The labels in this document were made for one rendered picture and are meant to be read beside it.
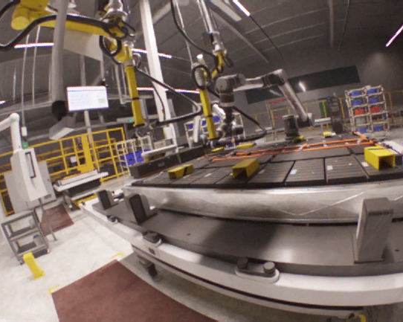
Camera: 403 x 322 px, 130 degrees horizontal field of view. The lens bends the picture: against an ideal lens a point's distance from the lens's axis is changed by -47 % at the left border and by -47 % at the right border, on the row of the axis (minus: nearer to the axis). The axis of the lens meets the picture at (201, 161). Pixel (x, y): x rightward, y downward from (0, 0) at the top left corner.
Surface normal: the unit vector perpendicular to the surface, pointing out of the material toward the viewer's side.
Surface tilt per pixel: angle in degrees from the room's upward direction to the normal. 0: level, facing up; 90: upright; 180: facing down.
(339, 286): 0
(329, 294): 90
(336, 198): 90
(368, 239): 90
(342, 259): 0
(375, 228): 90
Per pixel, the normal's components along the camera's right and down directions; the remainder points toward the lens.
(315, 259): -0.22, -0.97
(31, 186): 0.95, -0.18
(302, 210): -0.60, 0.24
